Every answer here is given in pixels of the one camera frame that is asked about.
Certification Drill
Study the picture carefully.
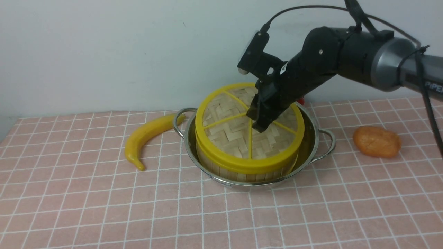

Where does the yellow plastic banana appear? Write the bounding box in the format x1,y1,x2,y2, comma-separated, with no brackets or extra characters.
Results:
124,112,186,171

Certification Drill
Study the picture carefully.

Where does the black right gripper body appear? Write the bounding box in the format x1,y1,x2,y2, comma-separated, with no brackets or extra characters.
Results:
246,59,337,133

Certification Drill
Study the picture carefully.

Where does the stainless steel pot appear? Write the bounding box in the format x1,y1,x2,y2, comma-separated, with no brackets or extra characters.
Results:
172,103,337,191

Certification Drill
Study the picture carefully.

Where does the yellow rimmed bamboo steamer basket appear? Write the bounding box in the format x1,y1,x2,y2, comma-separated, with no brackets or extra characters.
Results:
196,135,302,183

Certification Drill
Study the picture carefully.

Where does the red plastic pepper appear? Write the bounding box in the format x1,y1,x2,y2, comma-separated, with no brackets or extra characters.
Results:
296,98,305,105

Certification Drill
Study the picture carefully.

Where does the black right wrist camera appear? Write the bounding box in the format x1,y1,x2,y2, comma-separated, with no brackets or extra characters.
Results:
237,31,284,81

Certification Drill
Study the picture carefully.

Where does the yellow rimmed bamboo steamer lid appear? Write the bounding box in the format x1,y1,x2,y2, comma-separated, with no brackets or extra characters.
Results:
195,82,305,175

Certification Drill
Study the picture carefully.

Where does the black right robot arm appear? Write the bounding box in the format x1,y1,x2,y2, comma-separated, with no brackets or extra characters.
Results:
237,27,442,132

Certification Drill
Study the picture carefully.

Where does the orange bread roll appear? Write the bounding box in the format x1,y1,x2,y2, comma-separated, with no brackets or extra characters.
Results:
352,126,402,158

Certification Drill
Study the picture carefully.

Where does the black right camera cable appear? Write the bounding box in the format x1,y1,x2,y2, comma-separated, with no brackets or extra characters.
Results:
260,0,443,158

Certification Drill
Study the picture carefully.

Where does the pink checkered tablecloth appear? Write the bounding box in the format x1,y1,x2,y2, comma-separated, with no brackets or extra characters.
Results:
0,97,443,249

